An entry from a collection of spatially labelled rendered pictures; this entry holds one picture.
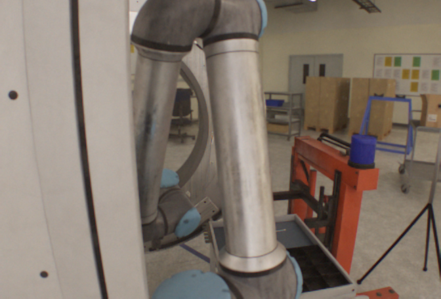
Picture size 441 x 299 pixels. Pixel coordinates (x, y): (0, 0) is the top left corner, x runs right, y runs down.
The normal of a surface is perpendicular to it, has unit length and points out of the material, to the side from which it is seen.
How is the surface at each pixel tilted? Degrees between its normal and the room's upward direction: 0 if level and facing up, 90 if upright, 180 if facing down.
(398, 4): 90
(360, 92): 90
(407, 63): 90
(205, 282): 5
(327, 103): 90
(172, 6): 82
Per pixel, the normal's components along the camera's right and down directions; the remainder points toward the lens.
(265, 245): 0.45, 0.01
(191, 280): -0.07, -0.97
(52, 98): 0.26, 0.19
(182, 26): 0.50, 0.44
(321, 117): -0.67, 0.15
